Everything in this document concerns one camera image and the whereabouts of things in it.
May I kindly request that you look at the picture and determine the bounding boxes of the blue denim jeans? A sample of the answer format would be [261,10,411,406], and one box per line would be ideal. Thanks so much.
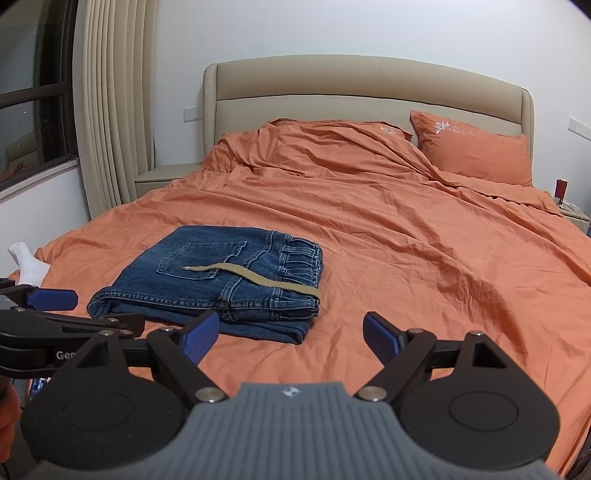
[87,225,322,344]

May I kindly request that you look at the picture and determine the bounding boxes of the white sock foot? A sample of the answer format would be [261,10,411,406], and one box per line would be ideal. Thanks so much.
[8,242,50,287]

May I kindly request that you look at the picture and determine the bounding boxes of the orange duvet cover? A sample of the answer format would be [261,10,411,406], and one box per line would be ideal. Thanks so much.
[36,120,590,473]

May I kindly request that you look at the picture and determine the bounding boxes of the left beige nightstand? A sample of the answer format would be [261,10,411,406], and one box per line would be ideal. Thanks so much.
[134,164,201,198]

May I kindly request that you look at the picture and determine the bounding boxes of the right nightstand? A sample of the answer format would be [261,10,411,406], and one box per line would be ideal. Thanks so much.
[558,201,590,234]

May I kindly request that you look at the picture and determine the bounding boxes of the red cup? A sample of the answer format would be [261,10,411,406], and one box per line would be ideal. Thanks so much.
[554,179,568,205]

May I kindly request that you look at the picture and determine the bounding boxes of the orange pillow right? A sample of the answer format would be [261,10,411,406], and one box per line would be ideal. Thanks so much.
[410,111,533,187]

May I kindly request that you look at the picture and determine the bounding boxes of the orange pillow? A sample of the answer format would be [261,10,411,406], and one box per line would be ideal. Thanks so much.
[365,122,413,142]
[410,111,533,187]

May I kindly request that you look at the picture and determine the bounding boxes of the beige curtain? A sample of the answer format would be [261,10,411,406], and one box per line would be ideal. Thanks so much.
[73,0,158,218]

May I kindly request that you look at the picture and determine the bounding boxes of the orange pillow left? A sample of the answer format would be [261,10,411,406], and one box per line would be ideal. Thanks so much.
[365,122,413,142]

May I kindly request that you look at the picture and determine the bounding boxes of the beige upholstered headboard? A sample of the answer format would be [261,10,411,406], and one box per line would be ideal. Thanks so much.
[202,54,535,152]

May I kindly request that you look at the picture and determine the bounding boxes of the dark window frame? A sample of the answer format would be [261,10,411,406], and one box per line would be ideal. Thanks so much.
[1,0,78,193]

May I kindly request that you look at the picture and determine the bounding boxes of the white wall socket plate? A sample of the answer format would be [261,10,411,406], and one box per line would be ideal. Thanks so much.
[182,106,202,123]

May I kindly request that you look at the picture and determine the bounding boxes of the white wall switch plate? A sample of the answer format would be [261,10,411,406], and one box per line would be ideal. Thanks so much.
[568,117,591,141]

